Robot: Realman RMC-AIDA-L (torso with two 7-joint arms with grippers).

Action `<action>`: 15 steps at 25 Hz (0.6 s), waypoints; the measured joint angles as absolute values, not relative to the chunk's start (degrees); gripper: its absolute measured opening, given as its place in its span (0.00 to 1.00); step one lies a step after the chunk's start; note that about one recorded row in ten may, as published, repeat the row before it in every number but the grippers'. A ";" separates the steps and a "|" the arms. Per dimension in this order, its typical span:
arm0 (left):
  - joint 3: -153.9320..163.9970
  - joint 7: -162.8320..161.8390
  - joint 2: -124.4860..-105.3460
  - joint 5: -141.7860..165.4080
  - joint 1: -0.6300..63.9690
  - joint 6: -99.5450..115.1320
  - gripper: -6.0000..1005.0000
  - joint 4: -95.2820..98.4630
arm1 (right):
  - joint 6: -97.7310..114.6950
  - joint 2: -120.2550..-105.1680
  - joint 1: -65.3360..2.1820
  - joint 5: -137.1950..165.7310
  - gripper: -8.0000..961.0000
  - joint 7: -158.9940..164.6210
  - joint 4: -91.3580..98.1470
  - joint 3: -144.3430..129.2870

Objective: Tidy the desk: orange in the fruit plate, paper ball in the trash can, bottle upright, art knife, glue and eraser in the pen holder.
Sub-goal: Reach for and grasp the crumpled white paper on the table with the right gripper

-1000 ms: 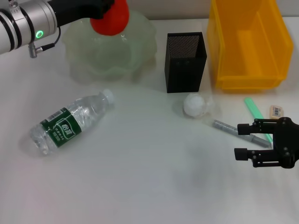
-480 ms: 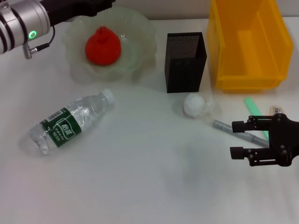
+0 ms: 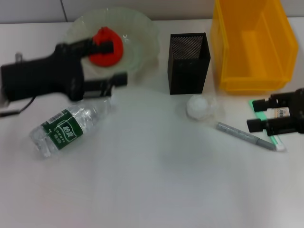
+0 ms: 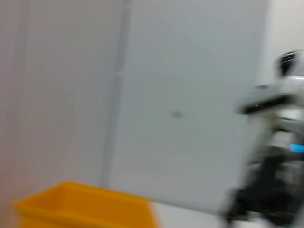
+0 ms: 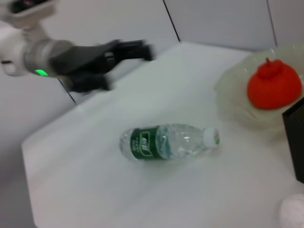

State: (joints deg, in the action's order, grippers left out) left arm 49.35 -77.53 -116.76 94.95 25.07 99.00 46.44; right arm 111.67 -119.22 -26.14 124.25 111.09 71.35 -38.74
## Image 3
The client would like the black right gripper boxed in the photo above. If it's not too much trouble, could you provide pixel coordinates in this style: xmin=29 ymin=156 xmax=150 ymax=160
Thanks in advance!
xmin=246 ymin=87 xmax=304 ymax=136

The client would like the clear green-label water bottle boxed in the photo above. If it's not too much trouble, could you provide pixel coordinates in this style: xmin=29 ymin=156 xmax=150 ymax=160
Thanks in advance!
xmin=29 ymin=96 xmax=115 ymax=161

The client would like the black mesh pen holder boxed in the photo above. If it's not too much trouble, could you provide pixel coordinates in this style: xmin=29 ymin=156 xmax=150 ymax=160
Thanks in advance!
xmin=167 ymin=32 xmax=212 ymax=95

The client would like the grey marker pen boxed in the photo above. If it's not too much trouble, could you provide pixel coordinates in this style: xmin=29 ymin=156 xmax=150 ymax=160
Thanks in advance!
xmin=215 ymin=121 xmax=276 ymax=151

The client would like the yellow plastic bin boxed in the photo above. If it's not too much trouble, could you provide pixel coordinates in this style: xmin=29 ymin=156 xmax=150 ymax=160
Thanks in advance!
xmin=210 ymin=0 xmax=300 ymax=95

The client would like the beige eraser with barcode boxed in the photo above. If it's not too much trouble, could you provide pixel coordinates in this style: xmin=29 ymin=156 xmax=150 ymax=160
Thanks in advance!
xmin=272 ymin=108 xmax=290 ymax=119

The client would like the clear glass fruit plate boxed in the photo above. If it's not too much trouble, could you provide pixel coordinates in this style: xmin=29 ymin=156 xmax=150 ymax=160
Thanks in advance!
xmin=65 ymin=7 xmax=160 ymax=82

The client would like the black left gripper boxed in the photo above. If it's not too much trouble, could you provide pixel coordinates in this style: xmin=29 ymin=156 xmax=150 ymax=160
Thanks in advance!
xmin=0 ymin=37 xmax=129 ymax=102

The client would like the white paper ball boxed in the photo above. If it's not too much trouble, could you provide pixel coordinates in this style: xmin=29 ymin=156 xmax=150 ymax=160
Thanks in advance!
xmin=186 ymin=95 xmax=212 ymax=122

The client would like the red-orange toy orange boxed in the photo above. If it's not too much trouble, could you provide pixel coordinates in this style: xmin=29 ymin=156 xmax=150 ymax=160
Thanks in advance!
xmin=86 ymin=27 xmax=124 ymax=69

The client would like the green pen with white cap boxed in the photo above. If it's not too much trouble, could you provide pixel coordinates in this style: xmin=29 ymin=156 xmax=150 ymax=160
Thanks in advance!
xmin=247 ymin=99 xmax=286 ymax=152

